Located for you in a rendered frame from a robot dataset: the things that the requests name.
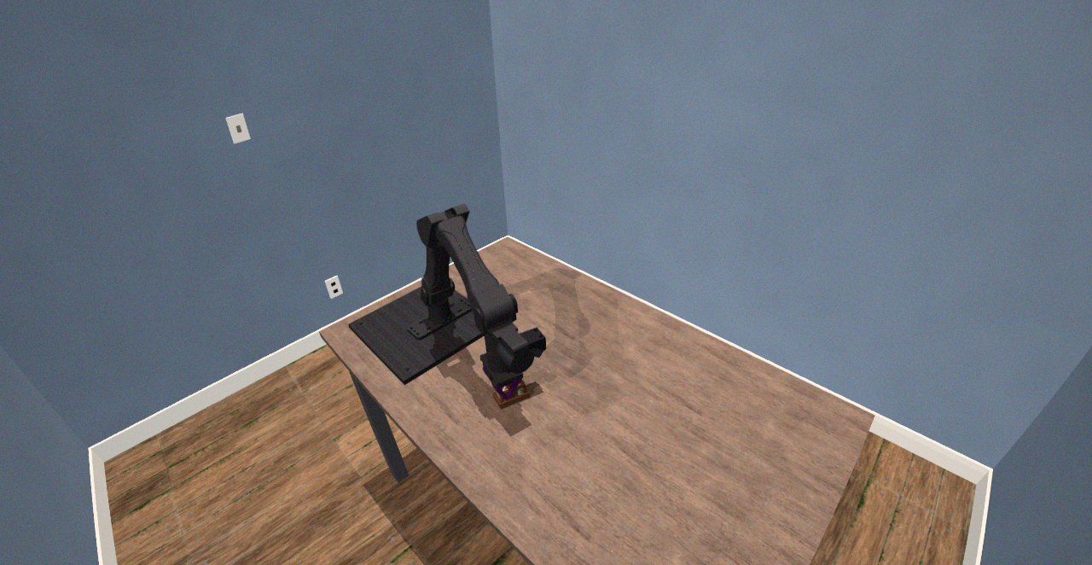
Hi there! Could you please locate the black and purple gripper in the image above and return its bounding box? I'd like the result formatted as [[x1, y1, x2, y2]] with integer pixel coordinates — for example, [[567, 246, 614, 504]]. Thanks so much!
[[480, 350, 523, 400]]

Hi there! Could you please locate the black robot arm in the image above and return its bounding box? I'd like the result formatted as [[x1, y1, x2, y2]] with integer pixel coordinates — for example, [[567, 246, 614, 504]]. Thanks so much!
[[407, 204, 546, 374]]

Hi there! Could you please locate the brown wooden tray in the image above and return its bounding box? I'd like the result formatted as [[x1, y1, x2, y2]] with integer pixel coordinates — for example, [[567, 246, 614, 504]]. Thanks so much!
[[492, 388, 530, 409]]

